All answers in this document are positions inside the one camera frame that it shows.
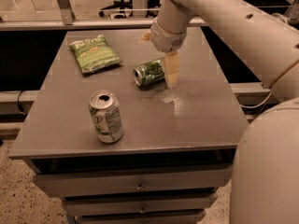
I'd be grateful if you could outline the bottom grey drawer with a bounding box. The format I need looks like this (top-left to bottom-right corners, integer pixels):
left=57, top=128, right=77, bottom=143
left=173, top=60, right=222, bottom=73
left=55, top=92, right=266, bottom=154
left=78, top=210, right=206, bottom=224

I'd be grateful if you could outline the middle grey drawer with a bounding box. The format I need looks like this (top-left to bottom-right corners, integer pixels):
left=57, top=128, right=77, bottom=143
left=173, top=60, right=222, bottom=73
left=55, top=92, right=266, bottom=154
left=63, top=192, right=218, bottom=216

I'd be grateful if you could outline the black office chair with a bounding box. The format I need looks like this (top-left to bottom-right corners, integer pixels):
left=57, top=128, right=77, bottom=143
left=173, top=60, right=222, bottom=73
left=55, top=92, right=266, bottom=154
left=98, top=0, right=133, bottom=19

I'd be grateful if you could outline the top grey drawer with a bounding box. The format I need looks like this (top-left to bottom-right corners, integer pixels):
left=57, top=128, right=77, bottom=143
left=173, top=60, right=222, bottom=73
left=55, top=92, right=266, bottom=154
left=34, top=164, right=232, bottom=197

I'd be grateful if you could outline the green chip bag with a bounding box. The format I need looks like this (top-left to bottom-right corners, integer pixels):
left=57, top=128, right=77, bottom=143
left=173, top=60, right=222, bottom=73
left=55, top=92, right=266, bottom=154
left=68, top=35, right=121, bottom=75

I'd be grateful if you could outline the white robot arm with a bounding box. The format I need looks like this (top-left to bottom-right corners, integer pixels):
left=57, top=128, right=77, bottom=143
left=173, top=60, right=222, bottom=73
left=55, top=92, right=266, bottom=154
left=150, top=0, right=299, bottom=224

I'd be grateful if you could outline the black cable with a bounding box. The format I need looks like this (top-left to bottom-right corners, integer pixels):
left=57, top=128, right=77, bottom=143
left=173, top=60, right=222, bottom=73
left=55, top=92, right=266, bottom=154
left=16, top=91, right=27, bottom=115

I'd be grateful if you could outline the grey drawer cabinet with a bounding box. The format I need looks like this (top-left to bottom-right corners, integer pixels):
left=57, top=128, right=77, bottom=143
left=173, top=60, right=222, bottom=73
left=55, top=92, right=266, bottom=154
left=7, top=27, right=250, bottom=224

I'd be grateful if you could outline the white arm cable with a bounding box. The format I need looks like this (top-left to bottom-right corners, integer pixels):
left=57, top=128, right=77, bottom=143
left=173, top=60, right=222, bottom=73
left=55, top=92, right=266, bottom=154
left=238, top=12, right=299, bottom=110

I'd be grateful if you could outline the grey drawer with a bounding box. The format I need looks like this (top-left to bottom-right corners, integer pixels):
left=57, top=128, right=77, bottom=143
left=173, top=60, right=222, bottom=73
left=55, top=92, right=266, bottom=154
left=78, top=210, right=206, bottom=224
left=63, top=192, right=218, bottom=216
left=34, top=164, right=232, bottom=197

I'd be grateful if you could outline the white green soda can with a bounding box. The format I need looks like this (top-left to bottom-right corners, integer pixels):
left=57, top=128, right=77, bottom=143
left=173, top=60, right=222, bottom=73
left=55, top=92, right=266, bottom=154
left=89, top=90, right=123, bottom=144

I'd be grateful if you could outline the grey metal railing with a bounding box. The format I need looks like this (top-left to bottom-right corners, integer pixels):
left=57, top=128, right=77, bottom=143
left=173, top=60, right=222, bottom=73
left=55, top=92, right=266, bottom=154
left=0, top=0, right=299, bottom=32

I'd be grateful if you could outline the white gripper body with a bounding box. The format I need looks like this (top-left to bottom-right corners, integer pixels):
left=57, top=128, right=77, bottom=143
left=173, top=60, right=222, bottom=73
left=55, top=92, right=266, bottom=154
left=149, top=18, right=187, bottom=52

